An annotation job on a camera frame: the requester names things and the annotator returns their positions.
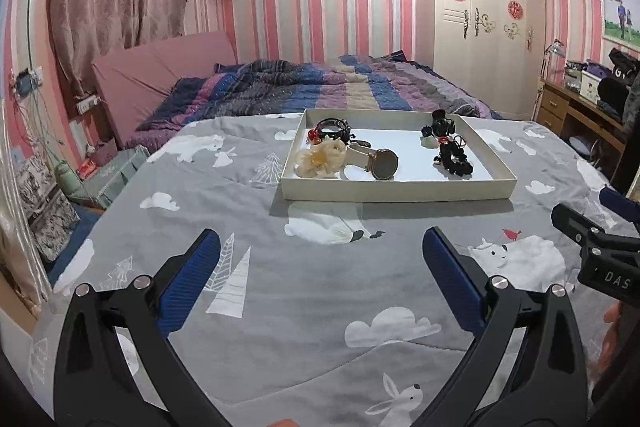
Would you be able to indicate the white shallow cardboard box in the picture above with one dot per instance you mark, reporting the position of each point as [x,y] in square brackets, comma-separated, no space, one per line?
[400,187]

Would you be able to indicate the black hair clip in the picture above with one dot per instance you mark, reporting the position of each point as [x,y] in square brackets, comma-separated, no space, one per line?
[440,123]

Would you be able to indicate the grey bedside table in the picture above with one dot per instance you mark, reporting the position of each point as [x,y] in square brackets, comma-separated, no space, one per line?
[112,169]

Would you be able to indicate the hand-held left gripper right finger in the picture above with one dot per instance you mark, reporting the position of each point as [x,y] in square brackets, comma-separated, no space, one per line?
[450,277]

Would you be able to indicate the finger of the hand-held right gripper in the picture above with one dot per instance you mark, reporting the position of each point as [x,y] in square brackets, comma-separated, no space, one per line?
[621,204]
[575,221]

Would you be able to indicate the person's right hand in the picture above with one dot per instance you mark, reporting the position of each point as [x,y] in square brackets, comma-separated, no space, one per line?
[607,347]

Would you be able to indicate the white storage box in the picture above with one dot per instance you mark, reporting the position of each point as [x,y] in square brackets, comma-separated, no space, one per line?
[592,86]

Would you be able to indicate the wall poster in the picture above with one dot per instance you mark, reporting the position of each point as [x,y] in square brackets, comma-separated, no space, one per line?
[622,18]

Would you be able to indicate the black white patterned bag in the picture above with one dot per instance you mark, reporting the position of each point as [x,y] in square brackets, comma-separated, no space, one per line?
[47,207]

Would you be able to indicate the pink box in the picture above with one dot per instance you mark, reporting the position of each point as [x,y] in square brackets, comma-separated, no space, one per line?
[102,152]

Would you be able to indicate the wooden desk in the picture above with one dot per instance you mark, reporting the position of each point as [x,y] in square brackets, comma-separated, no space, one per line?
[572,112]

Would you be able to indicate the striped purple blue quilt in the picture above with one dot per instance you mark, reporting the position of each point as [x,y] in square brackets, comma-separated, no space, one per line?
[320,89]

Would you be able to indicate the white wardrobe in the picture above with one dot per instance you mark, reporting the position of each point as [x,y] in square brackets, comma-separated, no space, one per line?
[480,24]

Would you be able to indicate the grey animal print blanket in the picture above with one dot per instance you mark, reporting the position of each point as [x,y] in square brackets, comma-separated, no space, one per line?
[300,297]

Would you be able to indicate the round stool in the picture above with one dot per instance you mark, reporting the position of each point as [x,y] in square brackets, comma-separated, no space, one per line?
[582,146]

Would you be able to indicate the white power strip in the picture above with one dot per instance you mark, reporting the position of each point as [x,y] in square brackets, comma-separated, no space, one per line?
[87,104]

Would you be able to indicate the desk lamp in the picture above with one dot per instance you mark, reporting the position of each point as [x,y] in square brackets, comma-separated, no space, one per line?
[552,57]

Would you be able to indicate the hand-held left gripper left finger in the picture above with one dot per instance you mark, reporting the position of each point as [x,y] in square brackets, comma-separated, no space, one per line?
[197,272]

